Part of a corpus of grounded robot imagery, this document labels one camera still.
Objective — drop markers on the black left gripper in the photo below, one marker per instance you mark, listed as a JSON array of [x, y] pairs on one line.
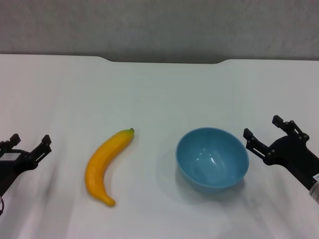
[[15, 166]]

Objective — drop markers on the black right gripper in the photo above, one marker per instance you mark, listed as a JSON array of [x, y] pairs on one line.
[[291, 154]]

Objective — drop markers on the light blue bowl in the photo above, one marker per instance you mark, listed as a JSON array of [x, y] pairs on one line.
[[211, 161]]

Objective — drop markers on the yellow banana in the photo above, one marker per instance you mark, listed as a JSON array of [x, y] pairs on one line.
[[99, 161]]

